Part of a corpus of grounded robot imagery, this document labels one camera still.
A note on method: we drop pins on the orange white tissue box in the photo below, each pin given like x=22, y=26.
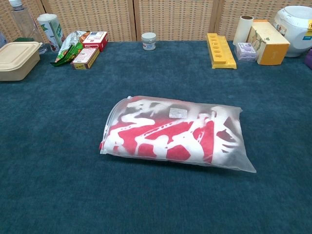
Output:
x=270, y=41

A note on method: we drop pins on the beige lidded lunch box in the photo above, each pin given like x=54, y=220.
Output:
x=17, y=58

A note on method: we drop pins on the white green cylindrical can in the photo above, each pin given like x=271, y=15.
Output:
x=52, y=31

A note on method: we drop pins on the clear plastic water bottle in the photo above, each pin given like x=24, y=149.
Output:
x=23, y=22

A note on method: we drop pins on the flat red brown box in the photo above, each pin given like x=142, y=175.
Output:
x=85, y=58

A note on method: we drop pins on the clear box with purple soap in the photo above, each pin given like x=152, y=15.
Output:
x=246, y=51

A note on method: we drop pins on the purple package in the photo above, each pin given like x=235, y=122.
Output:
x=309, y=58

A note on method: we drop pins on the red white clothes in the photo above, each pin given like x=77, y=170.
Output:
x=146, y=132

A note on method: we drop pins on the red white carton box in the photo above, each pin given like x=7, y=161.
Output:
x=96, y=39

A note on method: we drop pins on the yellow holder with holes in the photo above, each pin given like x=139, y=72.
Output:
x=220, y=52

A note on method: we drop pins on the white rice cooker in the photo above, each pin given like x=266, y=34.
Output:
x=296, y=26

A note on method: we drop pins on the red white snack bag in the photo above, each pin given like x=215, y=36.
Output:
x=243, y=162

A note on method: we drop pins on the teal table carpet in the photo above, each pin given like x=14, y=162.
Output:
x=48, y=170

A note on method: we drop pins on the dark green packet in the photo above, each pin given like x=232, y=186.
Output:
x=23, y=39

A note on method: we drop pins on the wicker folding screen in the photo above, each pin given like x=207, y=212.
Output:
x=170, y=19

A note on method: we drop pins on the green snack bag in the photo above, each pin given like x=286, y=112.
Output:
x=70, y=48

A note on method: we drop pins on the white paper roll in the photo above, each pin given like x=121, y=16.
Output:
x=242, y=30

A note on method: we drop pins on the small white jar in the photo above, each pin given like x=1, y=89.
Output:
x=149, y=41

